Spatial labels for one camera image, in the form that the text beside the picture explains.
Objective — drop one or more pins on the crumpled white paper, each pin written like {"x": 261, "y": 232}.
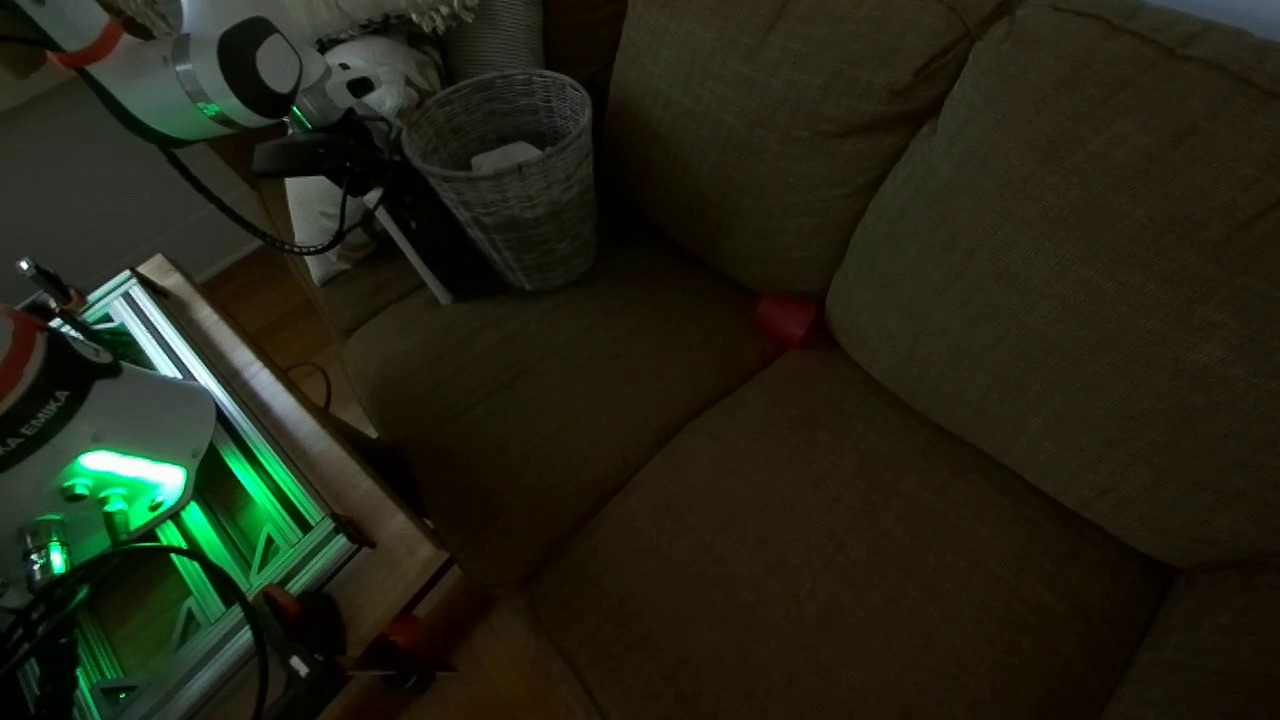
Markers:
{"x": 504, "y": 158}

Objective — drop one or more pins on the red ball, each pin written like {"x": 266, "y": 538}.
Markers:
{"x": 788, "y": 322}

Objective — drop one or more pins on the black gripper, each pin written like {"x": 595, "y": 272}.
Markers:
{"x": 355, "y": 154}

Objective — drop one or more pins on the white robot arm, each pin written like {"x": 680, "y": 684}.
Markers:
{"x": 229, "y": 66}

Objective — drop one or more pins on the olive green sofa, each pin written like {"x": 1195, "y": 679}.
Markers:
{"x": 1031, "y": 470}

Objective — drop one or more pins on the wooden side table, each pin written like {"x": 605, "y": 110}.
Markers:
{"x": 393, "y": 569}

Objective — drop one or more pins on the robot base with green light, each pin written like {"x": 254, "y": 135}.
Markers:
{"x": 162, "y": 555}

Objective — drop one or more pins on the grey wicker basket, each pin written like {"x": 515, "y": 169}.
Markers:
{"x": 532, "y": 222}

